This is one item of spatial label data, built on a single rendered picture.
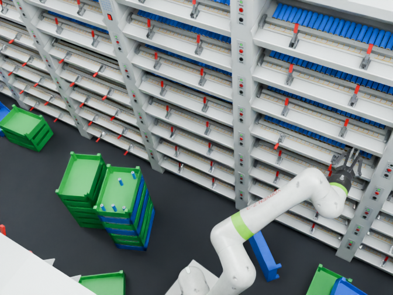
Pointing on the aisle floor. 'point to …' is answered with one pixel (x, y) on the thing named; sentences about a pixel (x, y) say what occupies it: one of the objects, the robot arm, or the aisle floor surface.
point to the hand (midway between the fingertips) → (355, 151)
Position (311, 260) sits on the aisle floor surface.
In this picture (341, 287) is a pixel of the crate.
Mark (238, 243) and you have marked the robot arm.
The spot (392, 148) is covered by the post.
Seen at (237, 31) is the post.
